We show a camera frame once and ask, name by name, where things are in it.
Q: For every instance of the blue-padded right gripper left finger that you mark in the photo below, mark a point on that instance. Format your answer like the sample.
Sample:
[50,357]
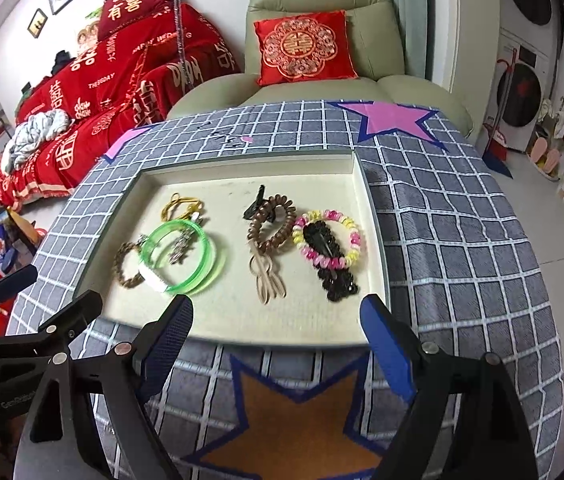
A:
[132,373]

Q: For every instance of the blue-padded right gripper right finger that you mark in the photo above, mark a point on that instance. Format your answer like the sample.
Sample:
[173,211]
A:
[422,375]

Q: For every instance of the green translucent bangle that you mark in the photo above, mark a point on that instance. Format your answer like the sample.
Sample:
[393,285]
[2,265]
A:
[154,253]

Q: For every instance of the silver rhinestone hair clip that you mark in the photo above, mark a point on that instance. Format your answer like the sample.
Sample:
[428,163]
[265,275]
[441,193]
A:
[183,242]

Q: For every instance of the beige hair clip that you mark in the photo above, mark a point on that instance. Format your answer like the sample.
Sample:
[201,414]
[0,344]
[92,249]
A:
[269,285]

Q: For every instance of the black claw hair clip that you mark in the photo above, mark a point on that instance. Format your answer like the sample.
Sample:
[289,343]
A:
[327,239]

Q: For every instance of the cream jewelry tray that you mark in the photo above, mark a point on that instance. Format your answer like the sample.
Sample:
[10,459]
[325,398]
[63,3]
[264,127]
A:
[226,303]

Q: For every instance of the grey checked tablecloth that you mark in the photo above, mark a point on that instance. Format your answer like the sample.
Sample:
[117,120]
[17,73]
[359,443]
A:
[461,269]

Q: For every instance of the grey white knotted cloth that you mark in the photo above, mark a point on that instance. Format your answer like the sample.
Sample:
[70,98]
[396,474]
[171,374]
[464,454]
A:
[30,135]

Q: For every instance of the red wedding bedspread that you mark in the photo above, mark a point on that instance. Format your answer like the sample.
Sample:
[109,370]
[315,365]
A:
[131,79]

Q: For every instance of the small framed picture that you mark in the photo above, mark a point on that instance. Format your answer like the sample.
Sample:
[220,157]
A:
[37,23]

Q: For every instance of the white washing machine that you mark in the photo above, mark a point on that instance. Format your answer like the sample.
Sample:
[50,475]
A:
[520,83]

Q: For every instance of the green armchair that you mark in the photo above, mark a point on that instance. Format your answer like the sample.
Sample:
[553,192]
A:
[377,55]

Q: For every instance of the dark red pillow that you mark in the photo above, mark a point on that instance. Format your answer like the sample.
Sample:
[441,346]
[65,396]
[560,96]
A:
[116,14]

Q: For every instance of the red embroidered cushion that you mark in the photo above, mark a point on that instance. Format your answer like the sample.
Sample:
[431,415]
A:
[303,48]

